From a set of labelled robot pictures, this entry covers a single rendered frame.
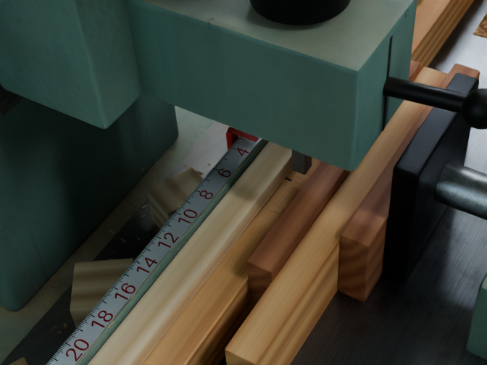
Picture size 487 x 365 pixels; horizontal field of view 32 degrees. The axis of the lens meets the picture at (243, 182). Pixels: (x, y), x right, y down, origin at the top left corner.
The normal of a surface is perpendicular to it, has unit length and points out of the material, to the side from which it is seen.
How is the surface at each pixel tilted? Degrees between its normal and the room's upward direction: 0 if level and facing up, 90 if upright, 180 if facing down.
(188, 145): 0
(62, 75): 90
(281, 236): 0
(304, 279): 0
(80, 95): 90
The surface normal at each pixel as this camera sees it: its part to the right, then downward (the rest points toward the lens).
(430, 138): -0.06, -0.69
